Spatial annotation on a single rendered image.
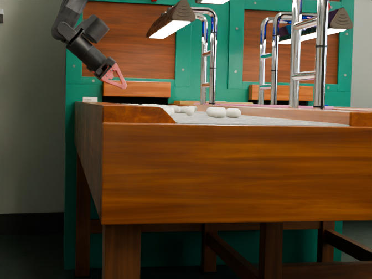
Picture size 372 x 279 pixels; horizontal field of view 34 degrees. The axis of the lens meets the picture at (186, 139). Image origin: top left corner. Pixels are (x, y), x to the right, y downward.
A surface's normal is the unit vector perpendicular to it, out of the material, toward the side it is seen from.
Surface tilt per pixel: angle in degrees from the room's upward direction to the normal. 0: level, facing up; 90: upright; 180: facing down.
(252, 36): 90
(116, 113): 90
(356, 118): 90
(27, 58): 90
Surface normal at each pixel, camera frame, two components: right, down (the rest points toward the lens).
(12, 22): 0.28, 0.07
